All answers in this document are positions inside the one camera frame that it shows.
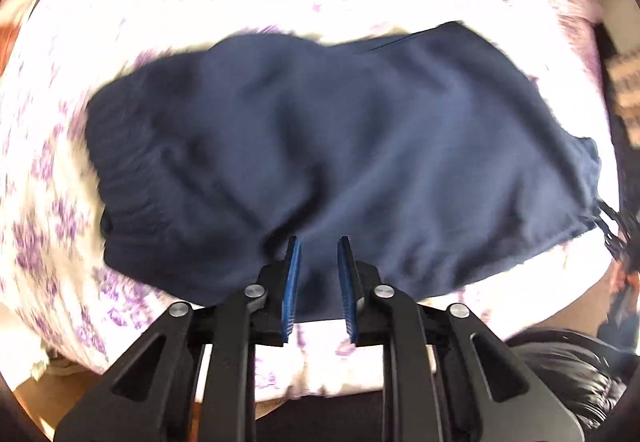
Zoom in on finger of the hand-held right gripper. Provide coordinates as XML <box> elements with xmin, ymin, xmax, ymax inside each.
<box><xmin>596</xmin><ymin>200</ymin><xmax>627</xmax><ymax>253</ymax></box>

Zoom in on navy blue pants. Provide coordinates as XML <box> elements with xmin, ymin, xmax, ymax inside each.
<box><xmin>85</xmin><ymin>20</ymin><xmax>603</xmax><ymax>309</ymax></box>

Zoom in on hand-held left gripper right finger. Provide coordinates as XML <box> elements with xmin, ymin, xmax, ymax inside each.
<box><xmin>337</xmin><ymin>236</ymin><xmax>585</xmax><ymax>442</ymax></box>

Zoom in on white purple floral bedsheet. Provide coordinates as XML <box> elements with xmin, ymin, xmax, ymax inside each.
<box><xmin>0</xmin><ymin>0</ymin><xmax>621</xmax><ymax>403</ymax></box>

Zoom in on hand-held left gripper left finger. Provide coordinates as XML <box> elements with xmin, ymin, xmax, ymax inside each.
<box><xmin>54</xmin><ymin>236</ymin><xmax>303</xmax><ymax>442</ymax></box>

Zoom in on black puffer jacket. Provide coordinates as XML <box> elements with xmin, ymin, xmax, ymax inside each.
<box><xmin>505</xmin><ymin>328</ymin><xmax>632</xmax><ymax>438</ymax></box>

